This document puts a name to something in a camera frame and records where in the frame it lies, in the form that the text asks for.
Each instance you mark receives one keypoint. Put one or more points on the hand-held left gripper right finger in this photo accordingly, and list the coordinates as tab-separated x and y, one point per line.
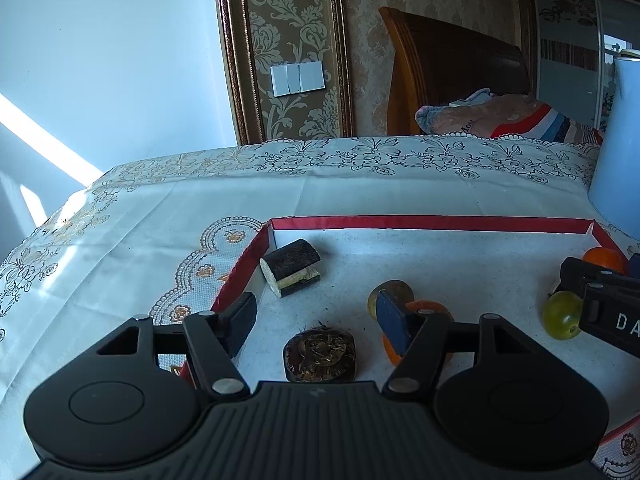
392	322

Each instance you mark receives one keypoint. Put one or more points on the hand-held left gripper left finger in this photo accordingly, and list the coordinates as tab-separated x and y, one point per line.
242	317

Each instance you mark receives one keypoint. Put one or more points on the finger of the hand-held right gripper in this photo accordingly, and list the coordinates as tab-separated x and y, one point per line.
635	266
585	275

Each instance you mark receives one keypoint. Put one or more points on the orange tangerine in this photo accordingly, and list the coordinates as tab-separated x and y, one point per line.
415	306
602	259

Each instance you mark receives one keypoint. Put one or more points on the green tangerine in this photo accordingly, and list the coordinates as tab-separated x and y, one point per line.
560	315

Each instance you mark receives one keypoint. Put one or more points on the dark sugarcane piece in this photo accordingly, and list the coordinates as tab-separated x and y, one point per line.
290	262

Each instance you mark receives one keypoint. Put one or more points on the red shallow cardboard tray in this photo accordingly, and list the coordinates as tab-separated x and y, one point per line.
450	270

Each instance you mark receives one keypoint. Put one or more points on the white embroidered tablecloth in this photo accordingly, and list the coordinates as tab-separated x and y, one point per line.
150	210

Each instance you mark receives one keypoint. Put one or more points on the striped patterned pillow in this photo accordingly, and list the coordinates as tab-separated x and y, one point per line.
465	117

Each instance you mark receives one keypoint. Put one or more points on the sliding door wardrobe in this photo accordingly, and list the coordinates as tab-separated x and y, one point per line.
565	35

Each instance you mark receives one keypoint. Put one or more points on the brown wooden headboard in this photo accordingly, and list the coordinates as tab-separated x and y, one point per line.
450	60

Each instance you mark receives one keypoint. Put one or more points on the white wall light switch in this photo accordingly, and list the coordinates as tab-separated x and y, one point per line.
297	78

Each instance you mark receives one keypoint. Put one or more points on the gilded wall panel frame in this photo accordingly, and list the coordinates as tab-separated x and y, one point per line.
235	50

